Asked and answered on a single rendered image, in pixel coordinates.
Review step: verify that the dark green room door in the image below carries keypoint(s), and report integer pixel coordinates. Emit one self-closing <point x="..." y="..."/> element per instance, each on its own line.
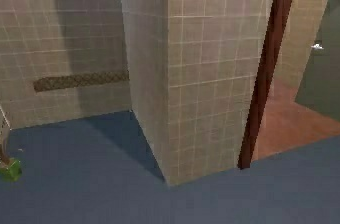
<point x="336" y="73"/>

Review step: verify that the bare twig plant green pot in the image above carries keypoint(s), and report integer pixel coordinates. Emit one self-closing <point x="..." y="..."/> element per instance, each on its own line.
<point x="8" y="170"/>

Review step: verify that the dark red door frame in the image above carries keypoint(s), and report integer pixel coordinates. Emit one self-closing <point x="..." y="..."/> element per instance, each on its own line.
<point x="264" y="83"/>

